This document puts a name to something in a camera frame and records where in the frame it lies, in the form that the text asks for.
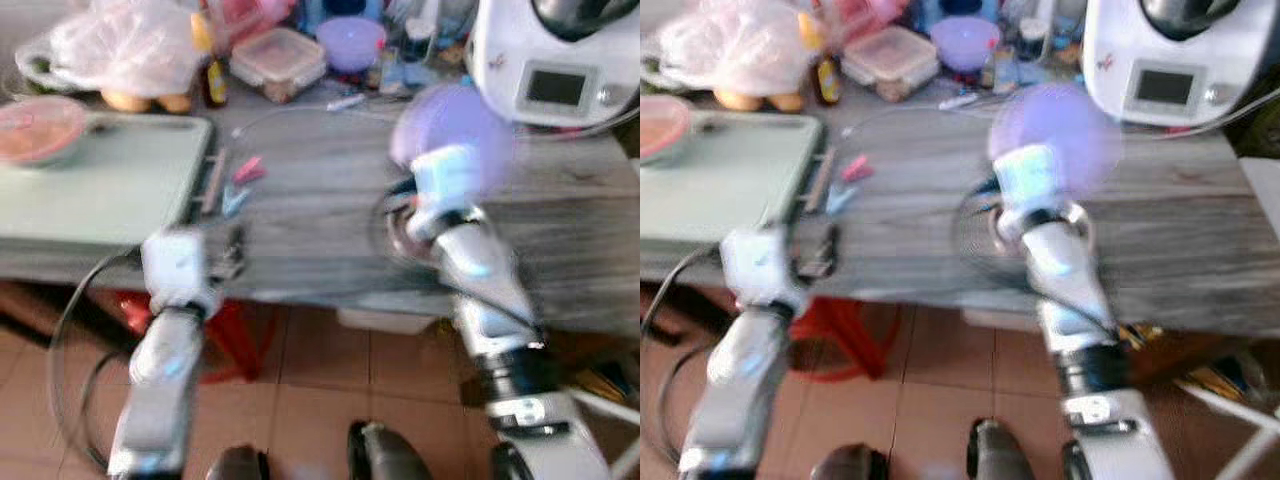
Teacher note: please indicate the purple plastic bowl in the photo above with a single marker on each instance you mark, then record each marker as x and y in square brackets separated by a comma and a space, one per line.
[964, 42]
[350, 42]

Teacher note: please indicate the pink bowl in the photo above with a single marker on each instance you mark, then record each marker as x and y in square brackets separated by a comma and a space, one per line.
[660, 130]
[40, 130]

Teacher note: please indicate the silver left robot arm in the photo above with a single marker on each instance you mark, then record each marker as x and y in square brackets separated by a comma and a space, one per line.
[160, 380]
[742, 380]

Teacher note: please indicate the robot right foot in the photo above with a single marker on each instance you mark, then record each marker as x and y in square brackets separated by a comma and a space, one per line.
[388, 455]
[1005, 452]

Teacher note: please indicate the pink translucent plastic bag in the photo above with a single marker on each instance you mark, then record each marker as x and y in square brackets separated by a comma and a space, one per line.
[125, 45]
[735, 45]

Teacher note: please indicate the brown bottle yellow cap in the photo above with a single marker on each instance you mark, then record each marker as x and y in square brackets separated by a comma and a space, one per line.
[214, 80]
[826, 78]

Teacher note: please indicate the red plastic stool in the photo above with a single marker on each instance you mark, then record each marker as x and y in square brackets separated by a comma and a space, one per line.
[850, 335]
[238, 335]

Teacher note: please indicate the white metal frame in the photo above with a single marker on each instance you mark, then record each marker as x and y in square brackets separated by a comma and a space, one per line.
[1235, 410]
[610, 405]

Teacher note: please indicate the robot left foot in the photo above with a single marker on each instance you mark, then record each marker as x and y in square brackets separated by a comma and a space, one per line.
[238, 465]
[848, 463]

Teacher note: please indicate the blue clip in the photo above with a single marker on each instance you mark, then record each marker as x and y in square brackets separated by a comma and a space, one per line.
[234, 200]
[840, 198]

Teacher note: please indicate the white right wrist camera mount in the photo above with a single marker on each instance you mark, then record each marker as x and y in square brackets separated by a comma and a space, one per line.
[1032, 180]
[445, 178]

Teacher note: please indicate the purple plastic plate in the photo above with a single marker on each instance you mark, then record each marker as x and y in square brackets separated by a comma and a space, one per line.
[455, 118]
[1060, 118]

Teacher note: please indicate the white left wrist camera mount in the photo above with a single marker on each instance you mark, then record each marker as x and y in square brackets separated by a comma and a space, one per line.
[755, 265]
[176, 265]

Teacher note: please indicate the pink clip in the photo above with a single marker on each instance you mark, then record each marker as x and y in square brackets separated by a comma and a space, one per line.
[857, 168]
[248, 170]

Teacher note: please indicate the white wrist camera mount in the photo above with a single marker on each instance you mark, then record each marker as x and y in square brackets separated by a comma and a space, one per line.
[176, 265]
[1032, 180]
[755, 265]
[445, 178]

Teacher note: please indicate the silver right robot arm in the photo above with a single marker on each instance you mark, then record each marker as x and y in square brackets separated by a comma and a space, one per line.
[495, 300]
[1080, 300]

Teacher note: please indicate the white kitchen cooking machine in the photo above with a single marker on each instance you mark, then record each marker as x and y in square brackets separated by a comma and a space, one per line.
[590, 60]
[1200, 60]

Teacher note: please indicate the clear lidded food container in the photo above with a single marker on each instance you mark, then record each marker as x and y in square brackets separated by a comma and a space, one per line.
[890, 60]
[278, 60]

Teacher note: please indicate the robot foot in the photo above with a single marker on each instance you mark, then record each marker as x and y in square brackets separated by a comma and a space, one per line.
[388, 455]
[848, 463]
[1005, 452]
[238, 465]

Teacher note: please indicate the pale green tray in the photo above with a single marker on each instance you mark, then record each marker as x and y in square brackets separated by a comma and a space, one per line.
[110, 185]
[730, 180]

